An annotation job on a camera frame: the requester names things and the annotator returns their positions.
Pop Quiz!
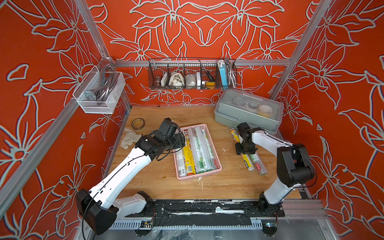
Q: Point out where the pink plastic basket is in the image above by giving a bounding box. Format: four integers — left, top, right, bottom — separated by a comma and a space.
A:
174, 124, 222, 181

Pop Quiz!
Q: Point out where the grey plastic toolbox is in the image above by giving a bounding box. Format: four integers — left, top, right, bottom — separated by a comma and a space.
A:
214, 89, 284, 135

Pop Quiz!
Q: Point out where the tape roll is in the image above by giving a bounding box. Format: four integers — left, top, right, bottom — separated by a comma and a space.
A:
131, 118, 146, 130

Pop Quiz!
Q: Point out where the crumpled white cloth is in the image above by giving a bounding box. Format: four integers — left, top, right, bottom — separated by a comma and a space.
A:
120, 128, 142, 149

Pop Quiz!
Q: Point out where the white wrap roll red label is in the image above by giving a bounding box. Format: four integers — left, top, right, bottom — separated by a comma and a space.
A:
202, 129, 218, 170

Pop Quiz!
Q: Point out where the clear plastic wall bin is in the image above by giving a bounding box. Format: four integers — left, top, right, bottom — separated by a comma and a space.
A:
73, 71, 125, 115

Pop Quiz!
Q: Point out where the white green 300 wrap roll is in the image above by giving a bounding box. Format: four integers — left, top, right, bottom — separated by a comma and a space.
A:
194, 127, 214, 172

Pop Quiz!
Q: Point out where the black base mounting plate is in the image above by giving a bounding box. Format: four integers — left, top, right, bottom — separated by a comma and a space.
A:
126, 199, 285, 218

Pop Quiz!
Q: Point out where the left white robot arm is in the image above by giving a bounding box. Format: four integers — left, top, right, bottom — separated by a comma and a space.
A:
76, 118, 185, 235

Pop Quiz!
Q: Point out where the black wire wall basket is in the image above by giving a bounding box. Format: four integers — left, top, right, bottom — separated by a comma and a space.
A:
148, 58, 238, 90

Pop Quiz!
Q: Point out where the blue box in wire basket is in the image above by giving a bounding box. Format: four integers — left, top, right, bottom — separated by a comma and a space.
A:
218, 60, 228, 89

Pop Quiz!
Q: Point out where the black screwdriver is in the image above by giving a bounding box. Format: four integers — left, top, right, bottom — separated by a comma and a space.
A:
199, 60, 215, 83

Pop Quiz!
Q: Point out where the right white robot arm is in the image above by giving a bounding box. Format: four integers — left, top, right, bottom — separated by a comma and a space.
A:
235, 123, 316, 215

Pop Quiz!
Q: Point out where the yellow wrap roll long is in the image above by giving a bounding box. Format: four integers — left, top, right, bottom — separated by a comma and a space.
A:
183, 139, 194, 176

